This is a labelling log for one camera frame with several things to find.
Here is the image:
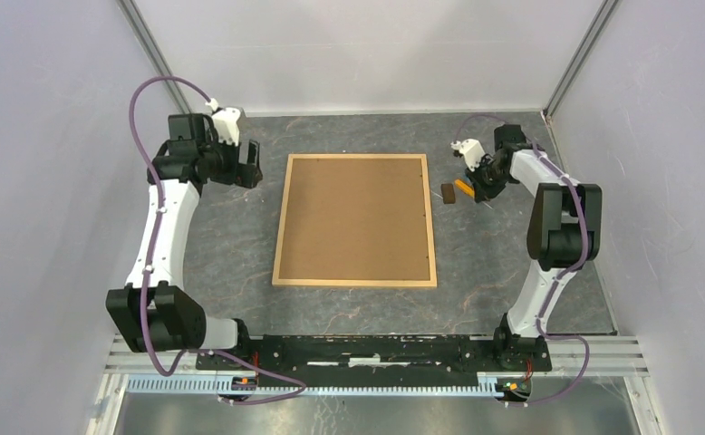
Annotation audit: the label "yellow handled screwdriver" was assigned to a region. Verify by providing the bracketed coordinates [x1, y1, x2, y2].
[453, 179, 493, 209]

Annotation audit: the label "wooden picture frame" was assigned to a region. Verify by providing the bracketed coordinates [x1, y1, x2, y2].
[272, 153, 438, 288]

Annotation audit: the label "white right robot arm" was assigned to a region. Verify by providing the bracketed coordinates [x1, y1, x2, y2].
[451, 124, 603, 370]

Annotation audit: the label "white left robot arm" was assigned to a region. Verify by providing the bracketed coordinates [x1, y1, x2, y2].
[105, 107, 263, 370]

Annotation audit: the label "brown block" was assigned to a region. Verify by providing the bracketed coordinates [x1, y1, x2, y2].
[440, 183, 457, 205]

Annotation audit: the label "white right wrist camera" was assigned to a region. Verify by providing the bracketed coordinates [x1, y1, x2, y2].
[450, 139, 487, 171]

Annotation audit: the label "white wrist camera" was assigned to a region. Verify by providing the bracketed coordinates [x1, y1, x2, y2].
[450, 139, 487, 171]
[206, 99, 245, 147]

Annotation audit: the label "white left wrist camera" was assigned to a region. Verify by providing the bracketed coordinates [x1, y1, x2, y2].
[206, 99, 245, 147]

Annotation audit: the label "aluminium rail profile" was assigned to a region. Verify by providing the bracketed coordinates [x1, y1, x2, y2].
[104, 335, 649, 377]

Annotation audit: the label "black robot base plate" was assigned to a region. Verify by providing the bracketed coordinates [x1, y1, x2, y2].
[232, 333, 553, 388]

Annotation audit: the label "grey slotted cable duct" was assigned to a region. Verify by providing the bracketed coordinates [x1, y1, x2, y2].
[125, 374, 504, 398]

